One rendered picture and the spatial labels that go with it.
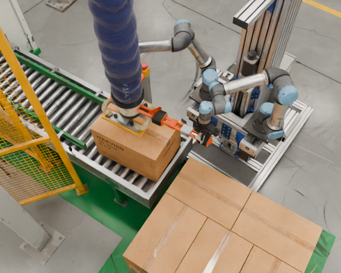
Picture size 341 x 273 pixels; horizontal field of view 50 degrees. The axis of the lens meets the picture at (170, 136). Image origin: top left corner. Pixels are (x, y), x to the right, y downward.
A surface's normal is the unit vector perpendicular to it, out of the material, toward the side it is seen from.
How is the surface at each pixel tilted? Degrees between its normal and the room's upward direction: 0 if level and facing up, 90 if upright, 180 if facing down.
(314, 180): 0
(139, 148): 0
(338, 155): 0
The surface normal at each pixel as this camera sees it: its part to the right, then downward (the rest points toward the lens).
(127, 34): 0.57, 0.58
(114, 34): 0.12, 0.74
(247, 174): -0.01, -0.53
